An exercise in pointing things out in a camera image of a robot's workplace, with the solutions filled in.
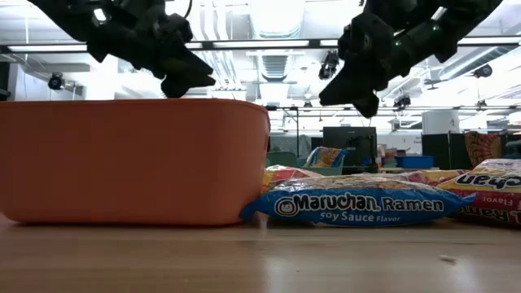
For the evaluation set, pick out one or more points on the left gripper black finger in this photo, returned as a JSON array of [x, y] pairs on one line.
[[195, 73], [173, 88]]

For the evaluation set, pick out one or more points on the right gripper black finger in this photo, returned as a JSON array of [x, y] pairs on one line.
[[368, 108], [346, 91]]

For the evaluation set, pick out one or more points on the blue soy sauce ramen packet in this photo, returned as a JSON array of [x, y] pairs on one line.
[[325, 156], [358, 207]]

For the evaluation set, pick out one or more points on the orange chicken ramen packet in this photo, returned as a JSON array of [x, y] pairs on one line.
[[285, 175], [431, 177]]

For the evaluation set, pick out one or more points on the red beef ramen packet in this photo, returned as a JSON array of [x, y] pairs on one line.
[[488, 191]]

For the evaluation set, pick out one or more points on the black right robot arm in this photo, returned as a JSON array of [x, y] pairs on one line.
[[460, 16]]

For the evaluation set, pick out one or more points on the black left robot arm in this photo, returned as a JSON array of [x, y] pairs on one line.
[[61, 16]]

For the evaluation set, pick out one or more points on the black ceiling spotlight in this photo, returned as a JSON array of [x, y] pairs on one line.
[[329, 65], [402, 101], [483, 71], [56, 81]]

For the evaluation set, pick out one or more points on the black equipment cabinet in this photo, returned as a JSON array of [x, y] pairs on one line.
[[358, 142]]

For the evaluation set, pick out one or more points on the thin black pole stand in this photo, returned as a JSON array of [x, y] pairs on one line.
[[297, 134]]

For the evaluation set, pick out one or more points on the blue storage bin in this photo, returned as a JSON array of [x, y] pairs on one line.
[[415, 162]]

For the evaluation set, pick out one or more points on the overhead LED light bar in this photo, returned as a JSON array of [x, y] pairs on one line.
[[264, 42]]

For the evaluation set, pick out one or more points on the orange plastic bin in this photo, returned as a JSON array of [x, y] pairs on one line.
[[122, 163]]

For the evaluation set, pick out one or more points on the green chair back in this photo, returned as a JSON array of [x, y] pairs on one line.
[[281, 159]]

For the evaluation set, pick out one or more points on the orange patterned fabric item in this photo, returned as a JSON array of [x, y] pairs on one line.
[[484, 146]]

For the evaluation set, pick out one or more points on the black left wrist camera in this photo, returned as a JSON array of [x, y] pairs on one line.
[[177, 28]]

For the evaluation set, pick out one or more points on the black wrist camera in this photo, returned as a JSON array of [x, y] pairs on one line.
[[362, 34], [177, 28]]

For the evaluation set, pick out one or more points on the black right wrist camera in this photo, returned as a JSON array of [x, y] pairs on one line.
[[362, 34]]

